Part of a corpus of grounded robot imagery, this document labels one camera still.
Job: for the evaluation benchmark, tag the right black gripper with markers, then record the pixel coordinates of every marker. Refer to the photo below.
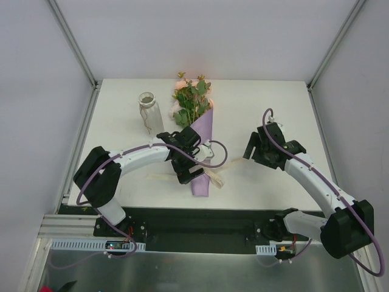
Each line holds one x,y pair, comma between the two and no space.
253,149

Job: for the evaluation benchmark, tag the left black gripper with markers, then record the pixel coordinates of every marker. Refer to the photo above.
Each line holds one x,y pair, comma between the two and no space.
186,169

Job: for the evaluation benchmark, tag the purple wrapping paper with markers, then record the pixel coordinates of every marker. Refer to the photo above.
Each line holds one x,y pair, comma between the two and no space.
203,126

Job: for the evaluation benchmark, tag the cream printed ribbon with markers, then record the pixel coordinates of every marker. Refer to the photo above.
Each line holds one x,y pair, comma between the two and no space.
213,174

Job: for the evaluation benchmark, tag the pink flowers with green leaves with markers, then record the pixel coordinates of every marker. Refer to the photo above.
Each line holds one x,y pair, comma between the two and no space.
191,99

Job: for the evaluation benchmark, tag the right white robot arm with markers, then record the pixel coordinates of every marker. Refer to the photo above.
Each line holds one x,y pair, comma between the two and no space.
347,224

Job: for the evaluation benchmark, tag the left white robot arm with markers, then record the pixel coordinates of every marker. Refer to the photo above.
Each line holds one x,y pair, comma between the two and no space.
99,174

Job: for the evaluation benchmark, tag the white ribbed ceramic vase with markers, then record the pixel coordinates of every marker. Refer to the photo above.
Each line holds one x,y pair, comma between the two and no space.
150,113

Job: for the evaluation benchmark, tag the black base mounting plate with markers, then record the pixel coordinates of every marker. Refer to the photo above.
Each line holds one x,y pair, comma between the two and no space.
202,230

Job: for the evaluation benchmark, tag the red object at bottom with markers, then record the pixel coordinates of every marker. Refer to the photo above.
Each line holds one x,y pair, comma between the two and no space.
45,289

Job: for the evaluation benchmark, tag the right white cable duct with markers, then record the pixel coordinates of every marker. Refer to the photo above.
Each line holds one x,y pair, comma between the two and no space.
274,250

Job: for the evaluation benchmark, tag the white cable duct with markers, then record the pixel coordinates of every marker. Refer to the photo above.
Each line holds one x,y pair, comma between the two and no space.
274,250
96,245

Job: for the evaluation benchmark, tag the aluminium extrusion rail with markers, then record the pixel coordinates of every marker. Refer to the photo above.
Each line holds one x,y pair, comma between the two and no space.
68,221

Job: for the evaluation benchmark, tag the left white cable duct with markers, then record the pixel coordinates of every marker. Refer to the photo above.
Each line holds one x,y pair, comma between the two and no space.
96,245

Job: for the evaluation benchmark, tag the right aluminium frame post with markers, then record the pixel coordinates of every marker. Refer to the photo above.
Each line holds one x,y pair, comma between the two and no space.
338,39

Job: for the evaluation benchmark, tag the aluminium frame post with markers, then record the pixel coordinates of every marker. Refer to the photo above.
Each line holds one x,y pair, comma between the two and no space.
338,39
71,41

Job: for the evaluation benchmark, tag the left aluminium frame post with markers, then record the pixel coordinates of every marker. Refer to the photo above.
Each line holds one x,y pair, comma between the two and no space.
71,41

